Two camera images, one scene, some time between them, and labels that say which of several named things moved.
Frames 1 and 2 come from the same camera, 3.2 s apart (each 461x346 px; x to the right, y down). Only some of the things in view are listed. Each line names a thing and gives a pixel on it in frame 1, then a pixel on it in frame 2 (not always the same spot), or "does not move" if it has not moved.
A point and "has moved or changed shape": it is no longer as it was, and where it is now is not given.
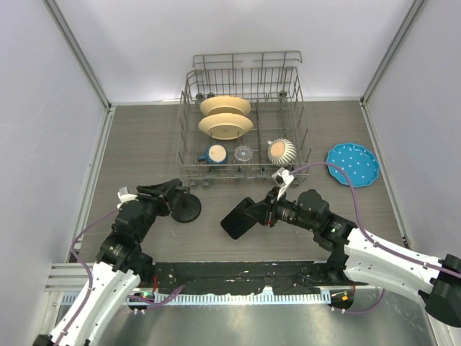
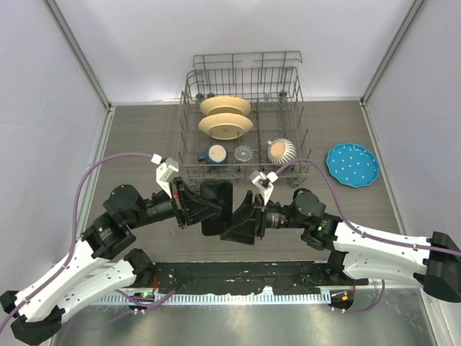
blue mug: [215, 154] does not move
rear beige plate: [225, 104] does not move
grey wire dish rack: [243, 117] does not move
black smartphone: [235, 222] has moved or changed shape
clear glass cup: [243, 153] does not move
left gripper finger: [155, 197] → [199, 210]
